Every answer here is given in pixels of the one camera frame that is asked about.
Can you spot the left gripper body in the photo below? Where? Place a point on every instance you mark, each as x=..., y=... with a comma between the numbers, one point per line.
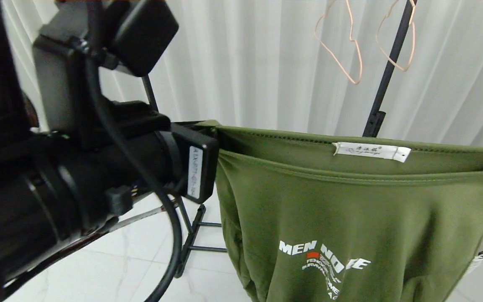
x=78, y=188

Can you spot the green printed shirt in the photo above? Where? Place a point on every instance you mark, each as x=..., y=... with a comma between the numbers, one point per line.
x=350, y=209

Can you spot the pink clothes hanger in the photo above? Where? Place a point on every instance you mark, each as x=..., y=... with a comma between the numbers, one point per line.
x=412, y=46
x=359, y=67

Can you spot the black clothes rack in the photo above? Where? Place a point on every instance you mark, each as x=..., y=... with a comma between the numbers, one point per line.
x=386, y=75

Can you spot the white curtain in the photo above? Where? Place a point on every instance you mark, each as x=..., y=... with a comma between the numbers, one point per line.
x=245, y=63

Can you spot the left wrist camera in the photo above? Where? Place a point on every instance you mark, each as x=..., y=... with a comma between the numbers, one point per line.
x=145, y=33

